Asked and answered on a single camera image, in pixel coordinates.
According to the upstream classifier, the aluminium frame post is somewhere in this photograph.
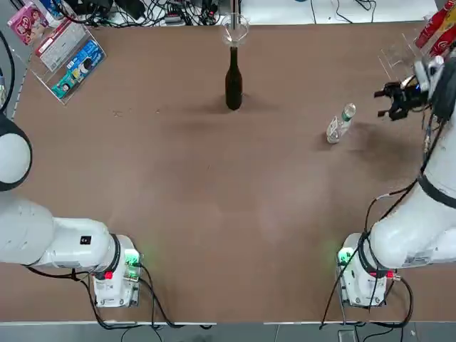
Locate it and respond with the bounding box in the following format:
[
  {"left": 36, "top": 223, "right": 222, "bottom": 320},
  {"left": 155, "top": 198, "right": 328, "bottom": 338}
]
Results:
[{"left": 230, "top": 0, "right": 242, "bottom": 31}]

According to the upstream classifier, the blue cookie packet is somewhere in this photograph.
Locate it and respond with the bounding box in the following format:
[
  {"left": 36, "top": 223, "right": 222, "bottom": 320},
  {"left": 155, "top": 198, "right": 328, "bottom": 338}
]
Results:
[{"left": 66, "top": 38, "right": 107, "bottom": 78}]

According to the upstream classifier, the dark glass bottle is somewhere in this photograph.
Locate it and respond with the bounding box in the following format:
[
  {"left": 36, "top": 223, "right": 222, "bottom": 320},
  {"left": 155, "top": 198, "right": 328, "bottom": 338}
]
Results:
[{"left": 224, "top": 48, "right": 245, "bottom": 111}]

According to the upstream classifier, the clear plastic water bottle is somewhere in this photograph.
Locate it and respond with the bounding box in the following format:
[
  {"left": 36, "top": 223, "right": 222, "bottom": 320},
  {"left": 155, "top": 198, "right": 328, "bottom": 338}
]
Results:
[{"left": 326, "top": 103, "right": 357, "bottom": 145}]

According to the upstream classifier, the black cable at right foot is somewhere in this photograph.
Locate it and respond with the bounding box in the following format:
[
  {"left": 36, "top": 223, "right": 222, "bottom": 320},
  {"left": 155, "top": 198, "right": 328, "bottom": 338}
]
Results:
[{"left": 320, "top": 274, "right": 415, "bottom": 331}]

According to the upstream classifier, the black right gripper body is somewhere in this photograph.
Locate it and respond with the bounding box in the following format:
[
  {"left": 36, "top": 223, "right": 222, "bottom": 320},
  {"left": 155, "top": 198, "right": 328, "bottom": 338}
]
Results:
[{"left": 398, "top": 83, "right": 432, "bottom": 113}]

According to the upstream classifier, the yellow juice bottle orange cap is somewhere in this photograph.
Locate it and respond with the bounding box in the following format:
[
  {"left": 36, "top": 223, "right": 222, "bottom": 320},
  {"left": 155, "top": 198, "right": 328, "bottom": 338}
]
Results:
[{"left": 440, "top": 6, "right": 456, "bottom": 33}]

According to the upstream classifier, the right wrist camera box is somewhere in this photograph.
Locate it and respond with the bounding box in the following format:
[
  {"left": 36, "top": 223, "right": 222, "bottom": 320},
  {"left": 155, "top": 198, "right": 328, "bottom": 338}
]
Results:
[{"left": 413, "top": 56, "right": 446, "bottom": 90}]

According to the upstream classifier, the black cable at foot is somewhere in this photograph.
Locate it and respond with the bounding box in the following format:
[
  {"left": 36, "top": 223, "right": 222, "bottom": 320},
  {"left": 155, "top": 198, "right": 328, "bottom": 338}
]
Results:
[
  {"left": 320, "top": 274, "right": 415, "bottom": 331},
  {"left": 137, "top": 263, "right": 218, "bottom": 331}
]

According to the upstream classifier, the black cable at left foot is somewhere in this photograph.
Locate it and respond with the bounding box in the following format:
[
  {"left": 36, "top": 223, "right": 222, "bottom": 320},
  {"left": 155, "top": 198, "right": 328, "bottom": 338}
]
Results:
[{"left": 137, "top": 263, "right": 218, "bottom": 331}]

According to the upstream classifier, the clear acrylic snack shelf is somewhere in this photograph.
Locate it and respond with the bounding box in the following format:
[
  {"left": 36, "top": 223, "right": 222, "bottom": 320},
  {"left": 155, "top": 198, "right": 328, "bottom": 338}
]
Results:
[{"left": 26, "top": 21, "right": 107, "bottom": 105}]

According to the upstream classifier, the green snack packet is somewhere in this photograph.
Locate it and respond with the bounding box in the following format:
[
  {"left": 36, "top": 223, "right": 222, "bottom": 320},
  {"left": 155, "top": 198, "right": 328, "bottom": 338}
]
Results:
[{"left": 51, "top": 69, "right": 86, "bottom": 100}]

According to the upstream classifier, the black cable along right arm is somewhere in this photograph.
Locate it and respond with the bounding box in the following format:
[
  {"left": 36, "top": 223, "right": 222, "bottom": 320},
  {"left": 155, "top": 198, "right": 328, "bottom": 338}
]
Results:
[{"left": 361, "top": 106, "right": 450, "bottom": 257}]

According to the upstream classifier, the red white snack box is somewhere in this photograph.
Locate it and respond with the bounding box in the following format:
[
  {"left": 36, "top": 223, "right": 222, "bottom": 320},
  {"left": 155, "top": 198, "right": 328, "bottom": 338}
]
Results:
[{"left": 35, "top": 19, "right": 86, "bottom": 72}]

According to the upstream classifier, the red cola bottle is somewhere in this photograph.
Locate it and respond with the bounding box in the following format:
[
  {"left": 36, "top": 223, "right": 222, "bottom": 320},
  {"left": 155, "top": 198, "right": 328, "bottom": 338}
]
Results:
[
  {"left": 415, "top": 0, "right": 452, "bottom": 49},
  {"left": 429, "top": 23, "right": 456, "bottom": 58}
]

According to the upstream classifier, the clear acrylic bottle shelf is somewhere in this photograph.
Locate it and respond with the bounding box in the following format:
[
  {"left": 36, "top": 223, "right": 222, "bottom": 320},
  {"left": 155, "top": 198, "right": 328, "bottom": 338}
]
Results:
[{"left": 377, "top": 28, "right": 456, "bottom": 90}]

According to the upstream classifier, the pink snack box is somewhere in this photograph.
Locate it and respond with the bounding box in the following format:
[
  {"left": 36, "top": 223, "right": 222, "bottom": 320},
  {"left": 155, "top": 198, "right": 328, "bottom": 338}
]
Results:
[{"left": 6, "top": 1, "right": 50, "bottom": 46}]

